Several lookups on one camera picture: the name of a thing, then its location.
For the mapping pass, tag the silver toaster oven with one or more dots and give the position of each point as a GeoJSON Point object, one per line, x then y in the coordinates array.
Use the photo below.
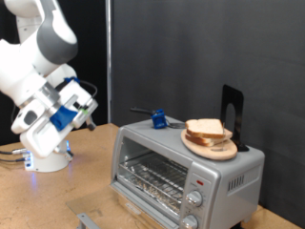
{"type": "Point", "coordinates": [235, 203]}

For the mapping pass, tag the thin metal pin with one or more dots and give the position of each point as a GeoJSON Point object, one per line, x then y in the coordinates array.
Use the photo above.
{"type": "Point", "coordinates": [224, 143]}

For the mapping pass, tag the aluminium foil tray liner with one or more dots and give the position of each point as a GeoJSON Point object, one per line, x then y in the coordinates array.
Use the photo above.
{"type": "Point", "coordinates": [143, 188]}

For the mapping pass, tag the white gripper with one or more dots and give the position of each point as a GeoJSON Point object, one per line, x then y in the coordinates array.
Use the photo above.
{"type": "Point", "coordinates": [38, 141]}

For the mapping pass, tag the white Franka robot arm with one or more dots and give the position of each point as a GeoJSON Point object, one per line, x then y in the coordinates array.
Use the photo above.
{"type": "Point", "coordinates": [54, 41]}

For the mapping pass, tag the black metal bookend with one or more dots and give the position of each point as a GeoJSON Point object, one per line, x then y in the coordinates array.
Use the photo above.
{"type": "Point", "coordinates": [228, 95]}

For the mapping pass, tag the red oven indicator light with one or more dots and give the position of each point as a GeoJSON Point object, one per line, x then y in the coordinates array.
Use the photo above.
{"type": "Point", "coordinates": [199, 182]}

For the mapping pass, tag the silver oven knob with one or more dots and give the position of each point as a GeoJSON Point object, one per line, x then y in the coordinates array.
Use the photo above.
{"type": "Point", "coordinates": [190, 221]}
{"type": "Point", "coordinates": [194, 198]}

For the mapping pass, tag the vertical metal pole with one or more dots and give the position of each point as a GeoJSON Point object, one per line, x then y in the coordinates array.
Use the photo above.
{"type": "Point", "coordinates": [109, 47]}

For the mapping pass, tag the round wooden plate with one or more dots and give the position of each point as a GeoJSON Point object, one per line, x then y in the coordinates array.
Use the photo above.
{"type": "Point", "coordinates": [216, 153]}

